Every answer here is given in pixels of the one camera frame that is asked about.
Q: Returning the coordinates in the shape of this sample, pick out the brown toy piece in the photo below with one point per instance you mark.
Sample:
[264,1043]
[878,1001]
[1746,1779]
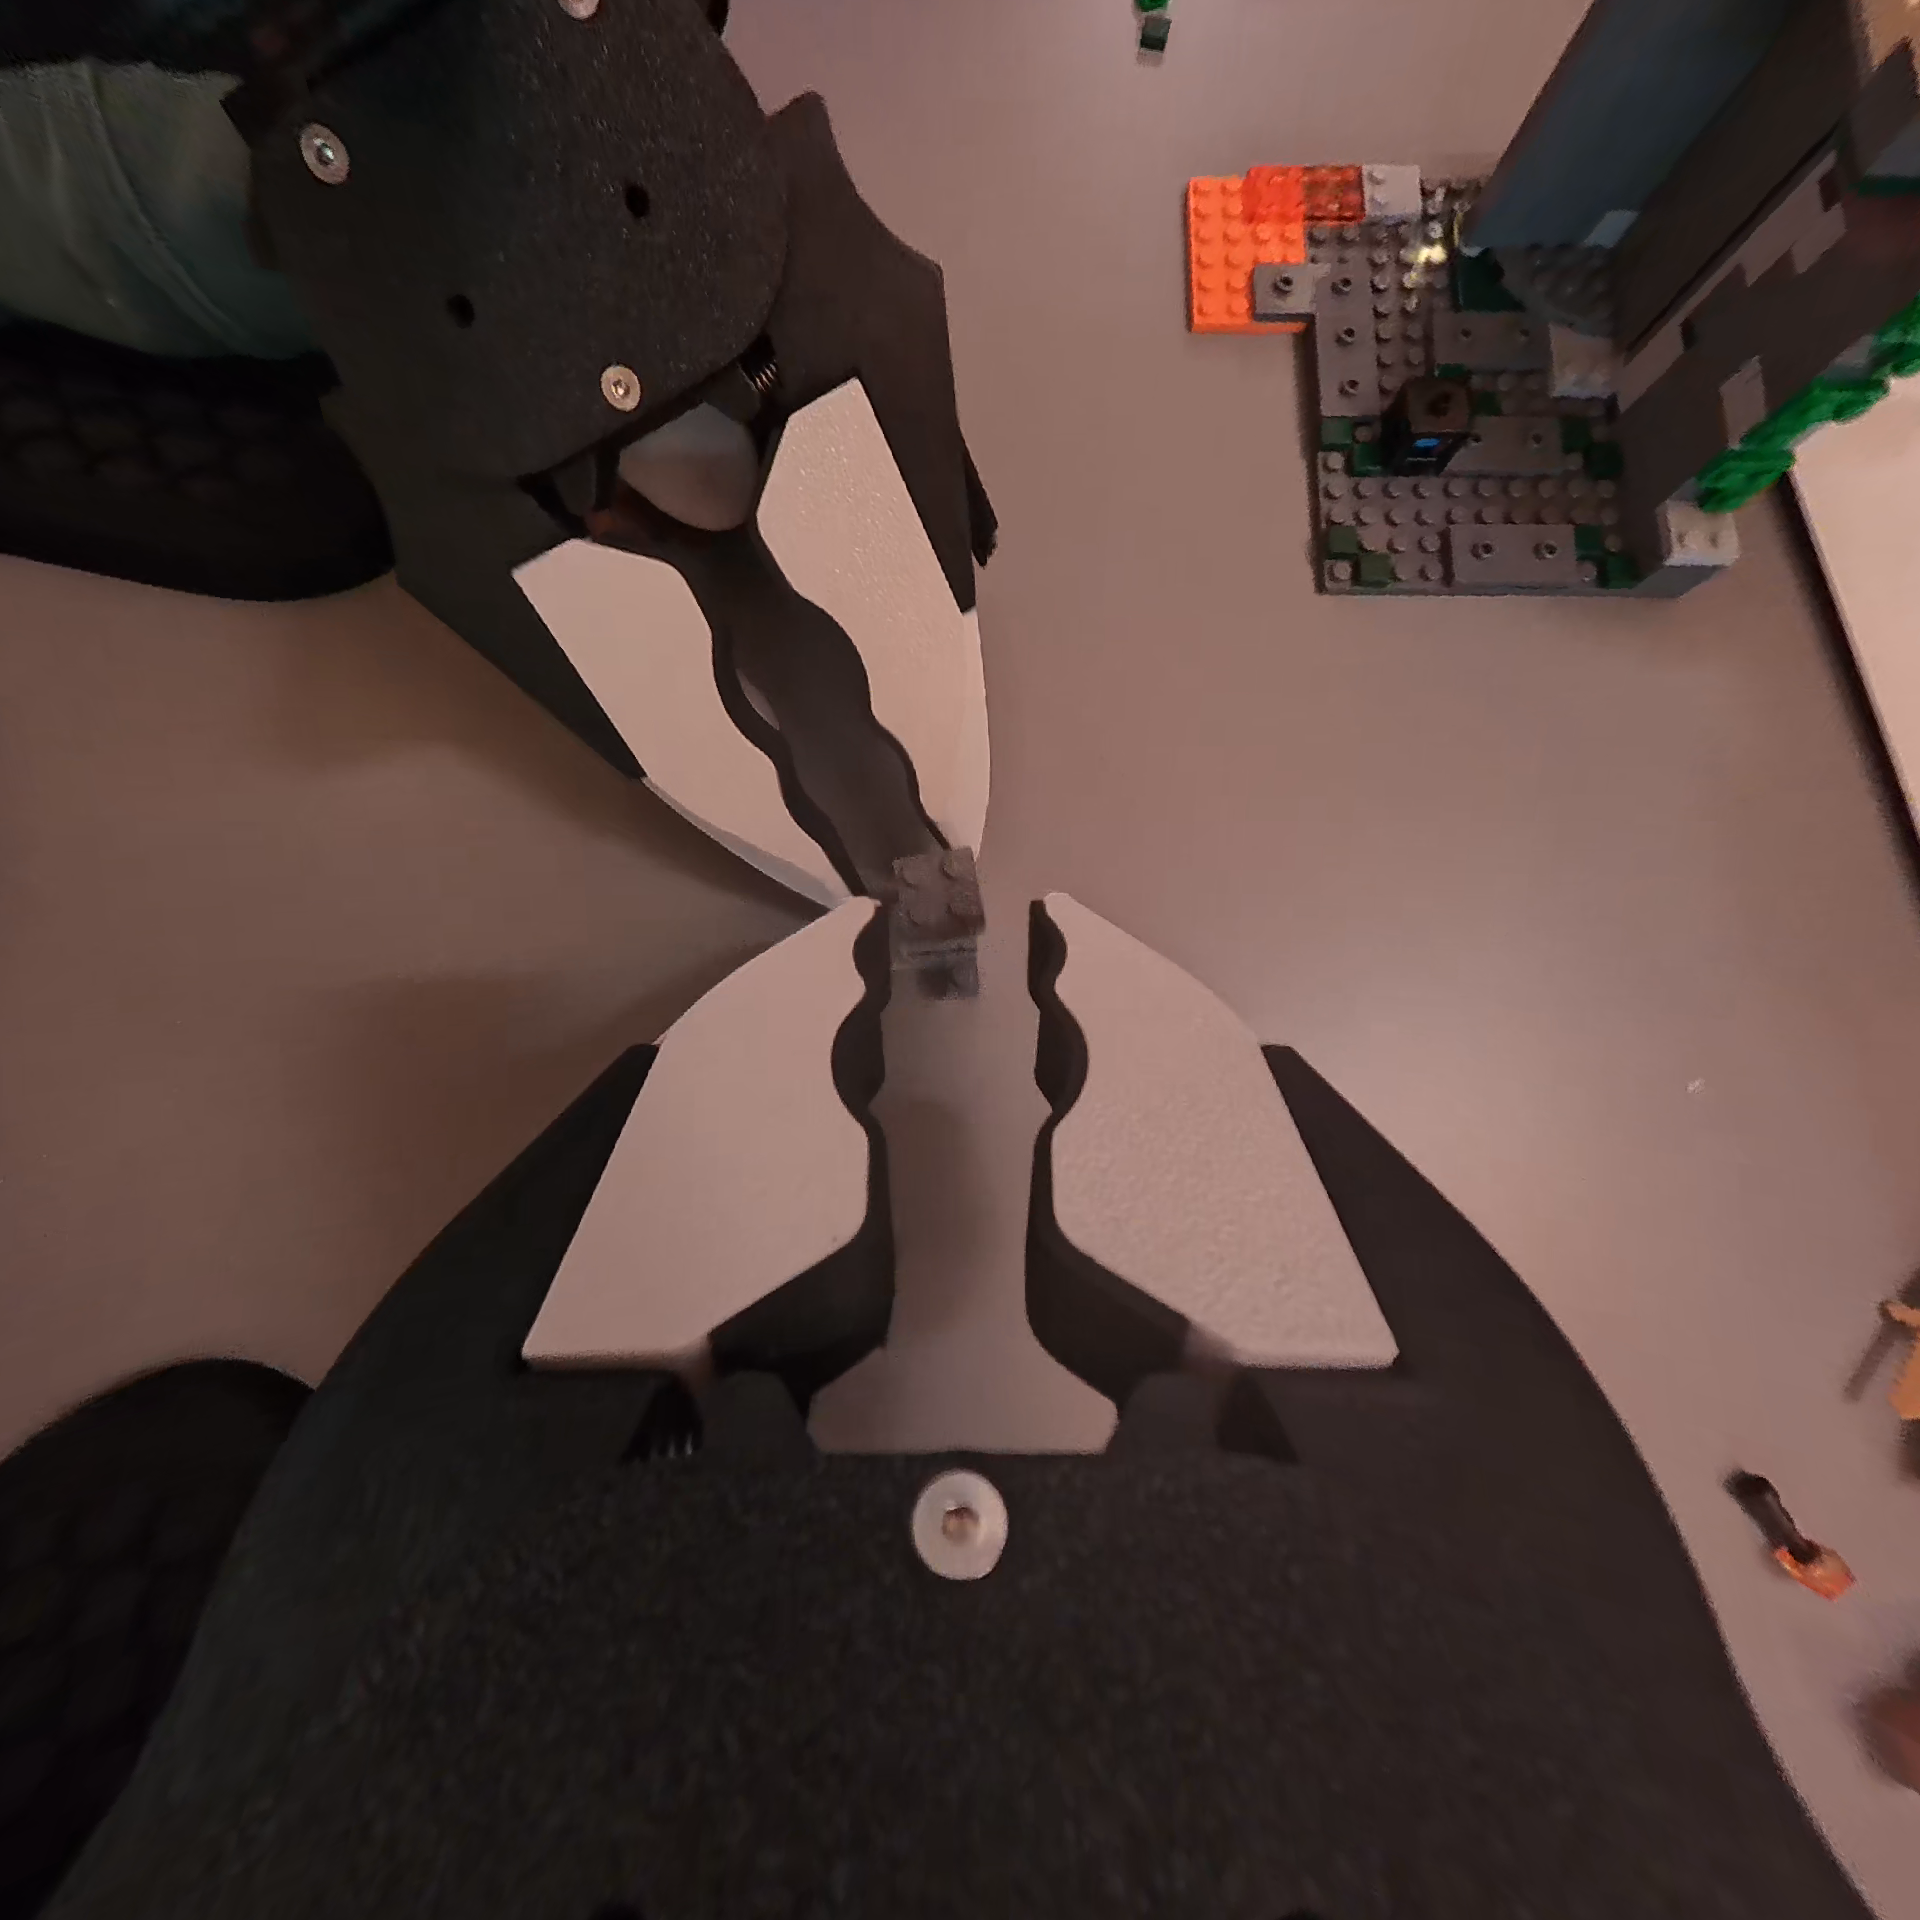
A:
[1898,1725]

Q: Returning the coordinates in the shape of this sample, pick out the person's teal clothing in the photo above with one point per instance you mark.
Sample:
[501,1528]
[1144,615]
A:
[134,224]

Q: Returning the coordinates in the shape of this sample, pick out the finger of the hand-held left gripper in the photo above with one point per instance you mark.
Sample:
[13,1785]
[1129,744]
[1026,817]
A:
[884,557]
[628,662]

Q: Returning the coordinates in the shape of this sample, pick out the small green toy brick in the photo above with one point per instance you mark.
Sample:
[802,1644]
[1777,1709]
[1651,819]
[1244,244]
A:
[1155,31]

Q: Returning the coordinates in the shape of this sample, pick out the black mesh chair armrest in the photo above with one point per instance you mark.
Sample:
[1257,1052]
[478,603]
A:
[106,1622]
[149,464]

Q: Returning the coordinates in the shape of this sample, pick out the toy brick castle model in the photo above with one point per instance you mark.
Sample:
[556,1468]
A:
[1441,481]

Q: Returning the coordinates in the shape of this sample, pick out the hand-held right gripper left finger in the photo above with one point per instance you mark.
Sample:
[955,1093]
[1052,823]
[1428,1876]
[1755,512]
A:
[704,1201]

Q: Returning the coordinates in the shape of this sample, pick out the white flat board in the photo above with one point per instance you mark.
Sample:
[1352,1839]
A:
[1868,615]

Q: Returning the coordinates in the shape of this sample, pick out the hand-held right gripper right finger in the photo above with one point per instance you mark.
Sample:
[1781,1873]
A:
[1213,1201]

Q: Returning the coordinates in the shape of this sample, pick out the light grey toy brick plate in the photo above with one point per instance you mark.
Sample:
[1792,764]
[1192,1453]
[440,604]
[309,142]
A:
[938,893]

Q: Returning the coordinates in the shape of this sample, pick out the black orange toy torch piece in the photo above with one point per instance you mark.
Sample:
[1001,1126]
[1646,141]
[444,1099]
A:
[1792,1547]

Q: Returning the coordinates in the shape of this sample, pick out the tan toy brick piece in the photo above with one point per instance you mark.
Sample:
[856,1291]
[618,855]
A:
[1901,1359]

